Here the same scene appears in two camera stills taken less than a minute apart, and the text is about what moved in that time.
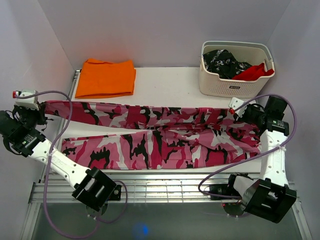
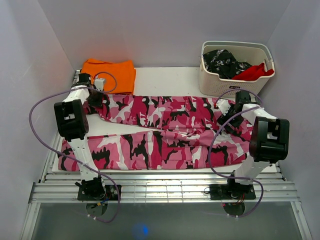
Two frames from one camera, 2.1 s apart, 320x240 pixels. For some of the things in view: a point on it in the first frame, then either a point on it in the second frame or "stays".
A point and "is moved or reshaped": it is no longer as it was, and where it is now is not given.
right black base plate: x=223 y=189 stays
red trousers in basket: x=253 y=73 stays
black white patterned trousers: x=223 y=62 stays
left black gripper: x=39 y=113 to x=98 y=103
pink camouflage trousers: x=173 y=137 is moved or reshaped
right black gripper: x=243 y=118 to x=223 y=118
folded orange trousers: x=100 y=78 stays
